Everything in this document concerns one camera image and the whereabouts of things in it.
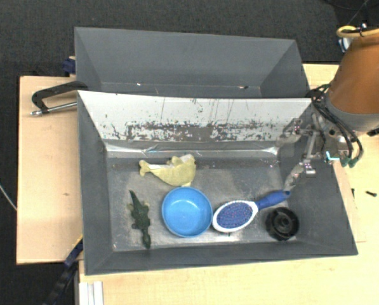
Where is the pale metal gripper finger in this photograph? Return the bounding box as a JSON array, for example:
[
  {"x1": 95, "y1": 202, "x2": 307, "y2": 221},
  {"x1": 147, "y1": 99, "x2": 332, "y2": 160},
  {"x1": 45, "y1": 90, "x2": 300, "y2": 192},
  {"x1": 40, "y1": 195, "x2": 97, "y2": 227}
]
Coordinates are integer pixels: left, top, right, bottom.
[
  {"x1": 283, "y1": 159, "x2": 317, "y2": 192},
  {"x1": 275, "y1": 118, "x2": 304, "y2": 148}
]

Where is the black round ribbed cap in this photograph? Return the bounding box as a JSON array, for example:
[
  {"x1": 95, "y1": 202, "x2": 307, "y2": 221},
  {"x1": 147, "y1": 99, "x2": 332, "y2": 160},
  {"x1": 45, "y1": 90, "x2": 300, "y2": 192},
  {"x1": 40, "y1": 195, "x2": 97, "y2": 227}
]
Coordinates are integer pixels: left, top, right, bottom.
[{"x1": 264, "y1": 206, "x2": 300, "y2": 242}]

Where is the blue and white hairbrush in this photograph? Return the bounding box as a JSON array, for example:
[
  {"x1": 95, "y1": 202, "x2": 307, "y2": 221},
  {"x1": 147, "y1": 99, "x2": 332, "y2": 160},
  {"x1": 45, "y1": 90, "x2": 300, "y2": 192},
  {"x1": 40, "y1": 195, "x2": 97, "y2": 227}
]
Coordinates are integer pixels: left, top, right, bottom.
[{"x1": 211, "y1": 189, "x2": 292, "y2": 234}]

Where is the blue plastic bowl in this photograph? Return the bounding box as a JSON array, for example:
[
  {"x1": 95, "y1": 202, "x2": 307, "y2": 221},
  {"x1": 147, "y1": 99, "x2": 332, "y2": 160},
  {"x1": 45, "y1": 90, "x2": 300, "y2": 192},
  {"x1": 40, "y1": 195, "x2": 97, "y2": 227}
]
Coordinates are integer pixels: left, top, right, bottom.
[{"x1": 161, "y1": 186, "x2": 214, "y2": 238}]

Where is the yellow toy dolphin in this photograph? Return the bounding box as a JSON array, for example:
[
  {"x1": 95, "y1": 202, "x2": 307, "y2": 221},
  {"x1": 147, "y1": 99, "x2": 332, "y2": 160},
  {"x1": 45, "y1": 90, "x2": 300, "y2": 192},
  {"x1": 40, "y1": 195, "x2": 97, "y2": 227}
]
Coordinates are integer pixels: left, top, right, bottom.
[{"x1": 138, "y1": 153, "x2": 197, "y2": 187}]

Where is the grey metal bin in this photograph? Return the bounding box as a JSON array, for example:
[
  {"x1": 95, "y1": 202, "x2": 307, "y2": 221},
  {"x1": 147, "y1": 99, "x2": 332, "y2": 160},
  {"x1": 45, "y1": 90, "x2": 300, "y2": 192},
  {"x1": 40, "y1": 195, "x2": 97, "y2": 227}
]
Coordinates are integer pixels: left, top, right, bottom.
[{"x1": 74, "y1": 26, "x2": 359, "y2": 276}]

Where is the dark green toy crocodile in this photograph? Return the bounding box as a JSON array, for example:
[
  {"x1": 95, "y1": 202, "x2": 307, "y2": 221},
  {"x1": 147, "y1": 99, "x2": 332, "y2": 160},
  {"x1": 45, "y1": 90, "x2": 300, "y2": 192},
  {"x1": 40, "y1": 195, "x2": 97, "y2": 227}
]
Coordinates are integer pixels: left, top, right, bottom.
[{"x1": 126, "y1": 189, "x2": 152, "y2": 250}]

